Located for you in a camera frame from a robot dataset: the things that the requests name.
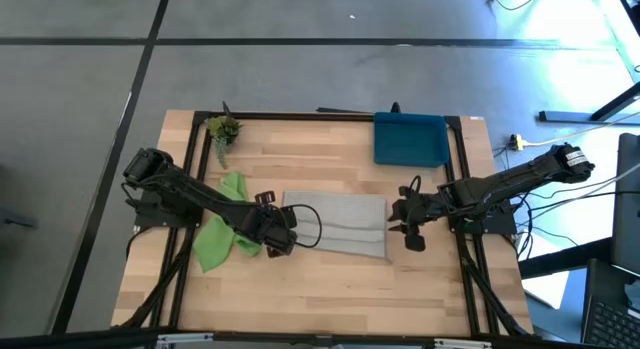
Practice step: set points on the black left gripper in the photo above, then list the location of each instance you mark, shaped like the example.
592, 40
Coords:
272, 229

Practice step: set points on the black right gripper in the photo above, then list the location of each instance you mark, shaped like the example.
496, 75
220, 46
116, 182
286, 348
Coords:
425, 209

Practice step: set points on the grey waffle microfiber towel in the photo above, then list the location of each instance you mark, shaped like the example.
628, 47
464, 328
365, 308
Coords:
345, 224

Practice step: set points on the green microfiber towel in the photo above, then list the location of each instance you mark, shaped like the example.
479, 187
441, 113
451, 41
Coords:
217, 239

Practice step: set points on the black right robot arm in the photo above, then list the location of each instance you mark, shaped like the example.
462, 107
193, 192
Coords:
505, 181

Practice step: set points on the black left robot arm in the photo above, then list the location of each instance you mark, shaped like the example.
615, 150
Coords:
200, 195

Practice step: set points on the teal rectangular basket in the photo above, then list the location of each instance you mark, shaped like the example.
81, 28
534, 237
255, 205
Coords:
410, 141

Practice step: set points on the artificial green potted plant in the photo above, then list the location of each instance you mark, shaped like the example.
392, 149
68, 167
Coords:
224, 131

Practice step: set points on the black flat strip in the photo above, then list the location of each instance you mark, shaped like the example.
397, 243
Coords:
345, 110

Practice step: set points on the black aluminium crossbar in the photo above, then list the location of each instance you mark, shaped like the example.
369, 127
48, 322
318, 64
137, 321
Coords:
320, 340

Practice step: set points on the yellow power plug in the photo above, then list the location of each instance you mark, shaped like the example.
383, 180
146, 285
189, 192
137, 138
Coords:
516, 142

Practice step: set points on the black desk leg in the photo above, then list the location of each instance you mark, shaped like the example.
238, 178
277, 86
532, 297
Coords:
575, 117

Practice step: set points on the black computer monitor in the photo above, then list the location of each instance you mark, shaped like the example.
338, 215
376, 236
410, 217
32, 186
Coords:
627, 204

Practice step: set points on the black laptop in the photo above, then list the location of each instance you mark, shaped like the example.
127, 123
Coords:
610, 309

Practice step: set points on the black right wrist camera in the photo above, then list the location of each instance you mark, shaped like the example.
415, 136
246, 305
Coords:
415, 241

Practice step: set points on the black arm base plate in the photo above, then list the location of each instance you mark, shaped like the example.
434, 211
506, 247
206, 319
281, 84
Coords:
495, 222
150, 216

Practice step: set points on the black frame bracket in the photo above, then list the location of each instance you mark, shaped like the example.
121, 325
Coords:
395, 108
227, 110

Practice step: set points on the black aluminium table frame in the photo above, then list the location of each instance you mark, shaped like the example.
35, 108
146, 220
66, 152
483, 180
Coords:
300, 115

